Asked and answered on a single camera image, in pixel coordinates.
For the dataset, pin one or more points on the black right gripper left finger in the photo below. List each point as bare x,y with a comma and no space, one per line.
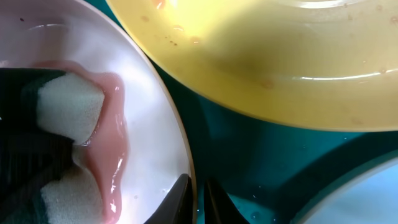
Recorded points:
177,206

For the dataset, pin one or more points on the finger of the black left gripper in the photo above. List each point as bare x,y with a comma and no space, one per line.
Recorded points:
29,161

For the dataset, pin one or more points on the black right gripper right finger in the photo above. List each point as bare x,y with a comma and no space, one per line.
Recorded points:
218,207

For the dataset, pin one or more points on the green white sponge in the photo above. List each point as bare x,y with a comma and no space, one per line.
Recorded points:
43,100

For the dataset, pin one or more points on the white plate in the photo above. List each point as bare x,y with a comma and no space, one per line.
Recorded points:
138,149

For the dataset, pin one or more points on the teal plastic tray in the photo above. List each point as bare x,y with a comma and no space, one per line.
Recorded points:
270,170

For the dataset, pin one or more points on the light blue plate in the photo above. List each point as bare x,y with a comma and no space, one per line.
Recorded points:
367,195

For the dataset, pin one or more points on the yellow-green plate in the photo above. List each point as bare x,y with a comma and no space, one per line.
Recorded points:
329,65

